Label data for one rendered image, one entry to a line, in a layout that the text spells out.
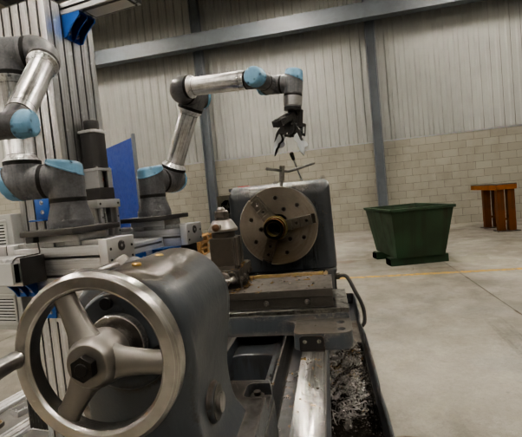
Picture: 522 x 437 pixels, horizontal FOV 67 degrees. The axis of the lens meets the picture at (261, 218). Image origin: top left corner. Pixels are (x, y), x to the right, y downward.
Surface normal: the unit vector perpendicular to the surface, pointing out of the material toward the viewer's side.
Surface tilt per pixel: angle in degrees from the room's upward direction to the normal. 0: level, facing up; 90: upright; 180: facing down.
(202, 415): 88
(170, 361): 90
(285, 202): 90
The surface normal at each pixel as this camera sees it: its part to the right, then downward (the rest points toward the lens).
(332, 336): -0.16, 0.04
